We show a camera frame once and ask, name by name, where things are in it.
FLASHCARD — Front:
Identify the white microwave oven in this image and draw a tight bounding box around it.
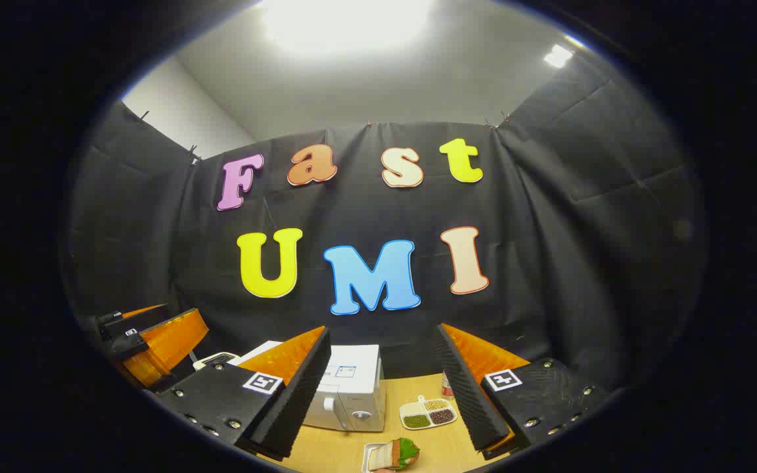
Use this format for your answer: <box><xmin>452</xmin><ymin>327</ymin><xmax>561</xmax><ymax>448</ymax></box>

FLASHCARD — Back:
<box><xmin>227</xmin><ymin>340</ymin><xmax>387</xmax><ymax>433</ymax></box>

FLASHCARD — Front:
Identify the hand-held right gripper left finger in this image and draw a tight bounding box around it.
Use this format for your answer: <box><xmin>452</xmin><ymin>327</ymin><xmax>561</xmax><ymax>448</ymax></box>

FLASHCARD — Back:
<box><xmin>154</xmin><ymin>326</ymin><xmax>333</xmax><ymax>462</ymax></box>

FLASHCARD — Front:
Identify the white divided dish with beans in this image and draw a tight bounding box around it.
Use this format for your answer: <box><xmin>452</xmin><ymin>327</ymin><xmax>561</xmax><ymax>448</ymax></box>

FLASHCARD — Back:
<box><xmin>399</xmin><ymin>395</ymin><xmax>458</xmax><ymax>431</ymax></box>

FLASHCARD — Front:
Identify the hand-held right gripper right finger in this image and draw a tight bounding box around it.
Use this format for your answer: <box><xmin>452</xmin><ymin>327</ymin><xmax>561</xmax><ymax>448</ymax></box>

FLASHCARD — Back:
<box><xmin>434</xmin><ymin>323</ymin><xmax>614</xmax><ymax>461</ymax></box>

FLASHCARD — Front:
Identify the sandwich with lettuce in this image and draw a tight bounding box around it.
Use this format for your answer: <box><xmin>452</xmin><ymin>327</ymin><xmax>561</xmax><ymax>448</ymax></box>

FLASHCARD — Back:
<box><xmin>369</xmin><ymin>438</ymin><xmax>421</xmax><ymax>471</ymax></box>

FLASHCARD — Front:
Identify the black backdrop cloth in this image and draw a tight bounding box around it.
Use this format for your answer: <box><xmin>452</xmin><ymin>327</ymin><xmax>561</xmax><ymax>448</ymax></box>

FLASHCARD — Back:
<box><xmin>66</xmin><ymin>56</ymin><xmax>708</xmax><ymax>395</ymax></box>

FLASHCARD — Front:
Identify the ceiling light panel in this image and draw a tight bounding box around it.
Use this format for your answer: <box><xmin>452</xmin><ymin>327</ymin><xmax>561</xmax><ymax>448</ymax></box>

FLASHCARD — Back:
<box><xmin>257</xmin><ymin>0</ymin><xmax>435</xmax><ymax>56</ymax></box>
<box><xmin>543</xmin><ymin>43</ymin><xmax>575</xmax><ymax>69</ymax></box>

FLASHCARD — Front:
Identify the white toaster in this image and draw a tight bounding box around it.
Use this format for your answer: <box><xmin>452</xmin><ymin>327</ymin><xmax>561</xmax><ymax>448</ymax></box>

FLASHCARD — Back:
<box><xmin>193</xmin><ymin>352</ymin><xmax>241</xmax><ymax>370</ymax></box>

